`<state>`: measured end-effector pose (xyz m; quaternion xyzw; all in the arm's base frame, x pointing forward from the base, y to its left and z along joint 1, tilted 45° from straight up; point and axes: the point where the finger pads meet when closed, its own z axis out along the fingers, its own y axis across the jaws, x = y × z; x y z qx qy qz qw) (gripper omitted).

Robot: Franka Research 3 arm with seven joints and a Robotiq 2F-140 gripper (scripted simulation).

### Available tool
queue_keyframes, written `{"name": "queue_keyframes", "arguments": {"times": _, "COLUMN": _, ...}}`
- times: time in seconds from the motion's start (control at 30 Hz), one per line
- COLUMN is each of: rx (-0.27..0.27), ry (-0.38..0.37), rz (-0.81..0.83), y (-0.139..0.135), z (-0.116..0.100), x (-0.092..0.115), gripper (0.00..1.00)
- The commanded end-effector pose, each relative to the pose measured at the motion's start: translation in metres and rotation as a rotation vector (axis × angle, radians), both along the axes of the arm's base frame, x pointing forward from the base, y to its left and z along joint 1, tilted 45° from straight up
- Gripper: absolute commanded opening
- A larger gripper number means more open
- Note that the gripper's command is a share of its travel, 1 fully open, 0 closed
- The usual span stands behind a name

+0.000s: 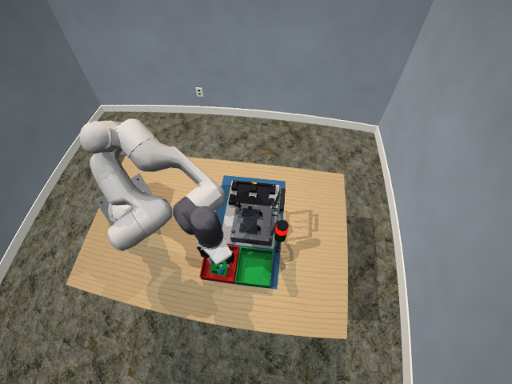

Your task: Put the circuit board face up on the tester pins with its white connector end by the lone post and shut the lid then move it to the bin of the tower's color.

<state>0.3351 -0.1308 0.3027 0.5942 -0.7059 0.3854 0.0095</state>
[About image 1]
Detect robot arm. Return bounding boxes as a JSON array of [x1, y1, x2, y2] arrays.
[[80, 119, 232, 265]]

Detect green circuit board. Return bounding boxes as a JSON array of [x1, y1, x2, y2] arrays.
[[209, 260, 228, 276]]

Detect red open-top bin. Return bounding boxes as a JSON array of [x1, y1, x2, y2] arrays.
[[199, 245, 239, 284]]

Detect green bin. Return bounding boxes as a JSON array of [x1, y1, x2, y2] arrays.
[[235, 246, 274, 288]]

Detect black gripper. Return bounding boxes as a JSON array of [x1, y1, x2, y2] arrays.
[[197, 244, 234, 268]]

